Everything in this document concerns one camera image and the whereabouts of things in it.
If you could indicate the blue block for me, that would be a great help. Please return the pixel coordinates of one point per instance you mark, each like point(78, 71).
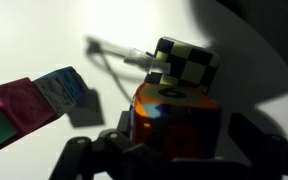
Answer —
point(71, 83)

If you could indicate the grey block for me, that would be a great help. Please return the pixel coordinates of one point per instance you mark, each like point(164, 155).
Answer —
point(55, 95)

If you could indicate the magenta block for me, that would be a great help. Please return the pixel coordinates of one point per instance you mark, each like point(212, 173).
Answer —
point(20, 103)

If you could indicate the colourful orange plush block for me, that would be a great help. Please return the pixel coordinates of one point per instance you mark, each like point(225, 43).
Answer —
point(177, 123)

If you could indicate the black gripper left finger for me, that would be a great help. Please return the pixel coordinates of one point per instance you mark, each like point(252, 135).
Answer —
point(94, 156)

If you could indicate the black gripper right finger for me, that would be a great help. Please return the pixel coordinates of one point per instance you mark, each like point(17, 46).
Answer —
point(274, 156)

